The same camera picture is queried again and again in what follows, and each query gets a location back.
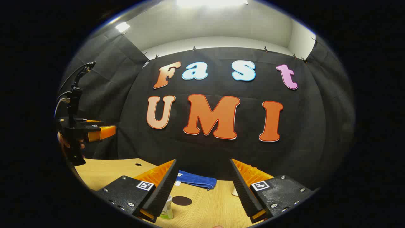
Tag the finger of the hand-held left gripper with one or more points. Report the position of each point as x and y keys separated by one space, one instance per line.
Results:
x=101 y=132
x=91 y=122

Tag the large ceiling light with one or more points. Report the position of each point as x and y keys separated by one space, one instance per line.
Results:
x=212 y=2

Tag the water bottle with white label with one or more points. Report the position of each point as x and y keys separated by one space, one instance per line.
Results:
x=167 y=210

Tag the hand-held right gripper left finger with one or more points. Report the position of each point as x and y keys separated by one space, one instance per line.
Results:
x=163 y=193

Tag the dark round coaster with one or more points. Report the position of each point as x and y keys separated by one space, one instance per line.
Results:
x=182 y=200

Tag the black backdrop cloth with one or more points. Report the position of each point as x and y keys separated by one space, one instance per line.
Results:
x=205 y=152

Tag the small ceiling light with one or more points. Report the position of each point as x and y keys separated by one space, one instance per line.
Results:
x=122 y=27

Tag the white toaster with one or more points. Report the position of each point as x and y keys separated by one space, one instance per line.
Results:
x=234 y=192

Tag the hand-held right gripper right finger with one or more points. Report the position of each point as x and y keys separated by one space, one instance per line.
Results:
x=243 y=193

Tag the blue towel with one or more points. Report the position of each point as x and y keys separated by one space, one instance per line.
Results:
x=196 y=180

